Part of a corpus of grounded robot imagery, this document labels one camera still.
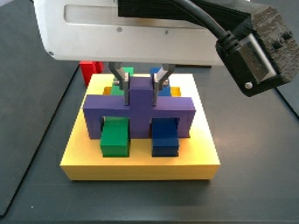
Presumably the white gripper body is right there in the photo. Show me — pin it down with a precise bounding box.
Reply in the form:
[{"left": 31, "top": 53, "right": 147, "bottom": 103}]
[{"left": 34, "top": 0, "right": 221, "bottom": 66}]

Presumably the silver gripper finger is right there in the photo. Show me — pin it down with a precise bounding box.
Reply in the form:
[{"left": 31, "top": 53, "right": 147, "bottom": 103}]
[{"left": 154, "top": 64, "right": 175, "bottom": 104}]

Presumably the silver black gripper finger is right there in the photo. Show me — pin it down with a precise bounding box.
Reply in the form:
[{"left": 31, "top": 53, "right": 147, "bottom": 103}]
[{"left": 109, "top": 62, "right": 130, "bottom": 105}]

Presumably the purple E-shaped block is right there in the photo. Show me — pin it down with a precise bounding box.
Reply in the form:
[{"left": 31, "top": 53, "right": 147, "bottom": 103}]
[{"left": 83, "top": 77, "right": 197, "bottom": 139}]

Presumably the yellow slotted board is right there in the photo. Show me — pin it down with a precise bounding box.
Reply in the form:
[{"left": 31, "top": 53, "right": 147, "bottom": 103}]
[{"left": 61, "top": 73, "right": 221, "bottom": 180}]

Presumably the red E-shaped block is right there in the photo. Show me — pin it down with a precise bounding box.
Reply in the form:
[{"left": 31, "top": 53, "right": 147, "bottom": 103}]
[{"left": 79, "top": 61, "right": 105, "bottom": 86}]

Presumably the blue bar block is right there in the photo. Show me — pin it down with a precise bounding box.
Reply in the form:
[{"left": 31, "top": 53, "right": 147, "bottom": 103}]
[{"left": 149, "top": 66, "right": 182, "bottom": 158}]

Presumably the green bar block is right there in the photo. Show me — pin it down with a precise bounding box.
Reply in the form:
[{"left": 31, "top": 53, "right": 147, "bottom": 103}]
[{"left": 99, "top": 66, "right": 137, "bottom": 158}]

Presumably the black camera cable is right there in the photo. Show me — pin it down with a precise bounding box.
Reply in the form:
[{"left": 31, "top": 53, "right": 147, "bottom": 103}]
[{"left": 167, "top": 0, "right": 244, "bottom": 51}]

